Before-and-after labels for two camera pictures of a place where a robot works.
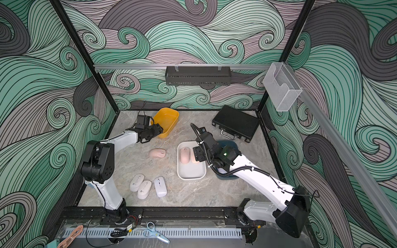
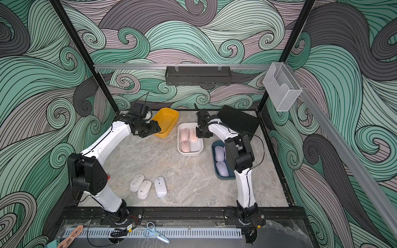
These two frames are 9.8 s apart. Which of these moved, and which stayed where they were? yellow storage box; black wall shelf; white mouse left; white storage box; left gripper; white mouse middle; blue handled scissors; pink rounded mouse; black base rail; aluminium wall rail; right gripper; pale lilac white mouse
Moved: left gripper; right gripper; white storage box; pink rounded mouse
Stayed: black base rail; white mouse left; aluminium wall rail; white mouse middle; black wall shelf; pale lilac white mouse; blue handled scissors; yellow storage box
